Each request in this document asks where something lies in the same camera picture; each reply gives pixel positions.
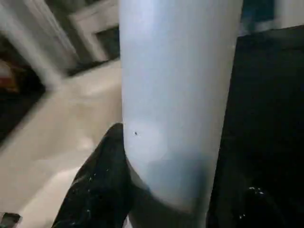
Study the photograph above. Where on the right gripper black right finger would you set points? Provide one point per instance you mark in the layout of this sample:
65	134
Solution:
251	204

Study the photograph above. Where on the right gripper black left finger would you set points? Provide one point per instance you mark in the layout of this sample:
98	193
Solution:
99	190

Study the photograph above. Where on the white plastic table top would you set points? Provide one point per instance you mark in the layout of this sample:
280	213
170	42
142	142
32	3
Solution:
47	137

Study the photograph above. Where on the black plastic mat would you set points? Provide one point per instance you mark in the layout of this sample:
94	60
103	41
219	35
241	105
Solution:
266	95

